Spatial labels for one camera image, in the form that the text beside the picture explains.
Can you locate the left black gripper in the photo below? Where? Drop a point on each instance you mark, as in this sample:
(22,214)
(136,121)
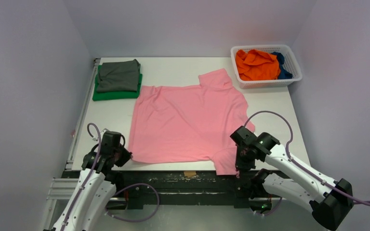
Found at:
(125,157)

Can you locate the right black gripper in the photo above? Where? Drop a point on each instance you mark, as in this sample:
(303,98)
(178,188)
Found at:
(243,160)

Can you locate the pink t shirt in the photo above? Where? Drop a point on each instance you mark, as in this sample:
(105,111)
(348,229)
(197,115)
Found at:
(189,124)

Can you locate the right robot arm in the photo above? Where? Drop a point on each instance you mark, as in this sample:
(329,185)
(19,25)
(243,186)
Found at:
(304,186)

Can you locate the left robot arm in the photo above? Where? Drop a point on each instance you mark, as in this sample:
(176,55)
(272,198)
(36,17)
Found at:
(96,185)

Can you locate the folded green t shirt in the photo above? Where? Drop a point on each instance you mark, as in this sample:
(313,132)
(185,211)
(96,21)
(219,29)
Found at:
(115,95)

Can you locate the brown tape piece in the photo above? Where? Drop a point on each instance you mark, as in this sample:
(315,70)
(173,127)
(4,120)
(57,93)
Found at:
(189,174)

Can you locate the folded grey t shirt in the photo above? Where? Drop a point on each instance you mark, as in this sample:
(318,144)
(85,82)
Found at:
(118,76)

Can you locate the blue t shirt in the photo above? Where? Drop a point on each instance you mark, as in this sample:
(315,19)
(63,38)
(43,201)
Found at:
(284,74)

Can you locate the white plastic basket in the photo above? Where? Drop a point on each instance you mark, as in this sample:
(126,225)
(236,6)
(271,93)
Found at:
(291,65)

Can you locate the orange t shirt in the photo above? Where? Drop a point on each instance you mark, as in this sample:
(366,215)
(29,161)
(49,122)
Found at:
(256,65)

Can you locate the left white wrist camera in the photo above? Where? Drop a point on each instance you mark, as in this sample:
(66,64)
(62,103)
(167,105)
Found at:
(95,137)

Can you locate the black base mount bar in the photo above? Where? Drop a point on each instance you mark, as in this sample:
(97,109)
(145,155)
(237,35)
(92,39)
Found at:
(206,188)

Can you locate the aluminium frame rail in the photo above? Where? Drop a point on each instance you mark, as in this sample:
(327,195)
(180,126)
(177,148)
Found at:
(51,203)

